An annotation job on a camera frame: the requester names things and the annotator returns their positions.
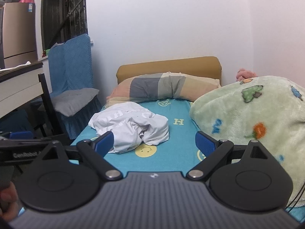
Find teal printed bed sheet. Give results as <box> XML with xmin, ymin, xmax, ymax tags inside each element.
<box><xmin>70</xmin><ymin>99</ymin><xmax>305</xmax><ymax>227</ymax></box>

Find colour block pillow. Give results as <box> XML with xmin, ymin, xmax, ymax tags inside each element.
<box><xmin>106</xmin><ymin>72</ymin><xmax>222</xmax><ymax>108</ymax></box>

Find grey seat cushion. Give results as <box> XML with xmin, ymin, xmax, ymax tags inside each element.
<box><xmin>51</xmin><ymin>88</ymin><xmax>100</xmax><ymax>117</ymax></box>

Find dark blue cloth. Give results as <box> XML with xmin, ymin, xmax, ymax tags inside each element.
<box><xmin>0</xmin><ymin>110</ymin><xmax>36</xmax><ymax>136</ymax></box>

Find white desk with black leg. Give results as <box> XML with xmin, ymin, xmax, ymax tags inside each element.
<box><xmin>0</xmin><ymin>61</ymin><xmax>71</xmax><ymax>146</ymax></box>

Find white t-shirt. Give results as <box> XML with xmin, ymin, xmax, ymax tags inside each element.
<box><xmin>88</xmin><ymin>101</ymin><xmax>170</xmax><ymax>153</ymax></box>

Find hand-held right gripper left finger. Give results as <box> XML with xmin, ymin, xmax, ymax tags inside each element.
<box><xmin>42</xmin><ymin>131</ymin><xmax>124</xmax><ymax>180</ymax></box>

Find green fleece dinosaur blanket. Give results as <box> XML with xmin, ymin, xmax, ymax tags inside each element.
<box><xmin>189</xmin><ymin>76</ymin><xmax>305</xmax><ymax>208</ymax></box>

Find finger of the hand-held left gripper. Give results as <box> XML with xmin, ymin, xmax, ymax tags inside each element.
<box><xmin>0</xmin><ymin>131</ymin><xmax>34</xmax><ymax>141</ymax></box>

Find champagne refrigerator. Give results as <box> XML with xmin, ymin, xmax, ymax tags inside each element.
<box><xmin>0</xmin><ymin>2</ymin><xmax>39</xmax><ymax>69</ymax></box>

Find person's left hand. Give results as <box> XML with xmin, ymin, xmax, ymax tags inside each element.
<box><xmin>0</xmin><ymin>182</ymin><xmax>20</xmax><ymax>222</ymax></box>

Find pink plush toy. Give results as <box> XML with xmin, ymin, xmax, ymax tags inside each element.
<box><xmin>236</xmin><ymin>68</ymin><xmax>258</xmax><ymax>81</ymax></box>

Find mustard yellow headboard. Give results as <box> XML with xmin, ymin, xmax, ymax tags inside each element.
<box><xmin>116</xmin><ymin>56</ymin><xmax>222</xmax><ymax>86</ymax></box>

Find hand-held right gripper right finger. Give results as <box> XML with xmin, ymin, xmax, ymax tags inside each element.
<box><xmin>186</xmin><ymin>131</ymin><xmax>270</xmax><ymax>180</ymax></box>

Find white papers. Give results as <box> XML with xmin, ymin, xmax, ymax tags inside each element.
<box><xmin>0</xmin><ymin>61</ymin><xmax>32</xmax><ymax>72</ymax></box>

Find black cable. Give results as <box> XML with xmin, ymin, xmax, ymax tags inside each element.
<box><xmin>285</xmin><ymin>181</ymin><xmax>305</xmax><ymax>211</ymax></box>

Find blue covered chair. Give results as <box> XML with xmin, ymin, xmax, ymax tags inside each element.
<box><xmin>48</xmin><ymin>33</ymin><xmax>103</xmax><ymax>140</ymax></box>

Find dark window with grille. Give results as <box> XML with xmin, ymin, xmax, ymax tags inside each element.
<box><xmin>40</xmin><ymin>0</ymin><xmax>89</xmax><ymax>50</ymax></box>

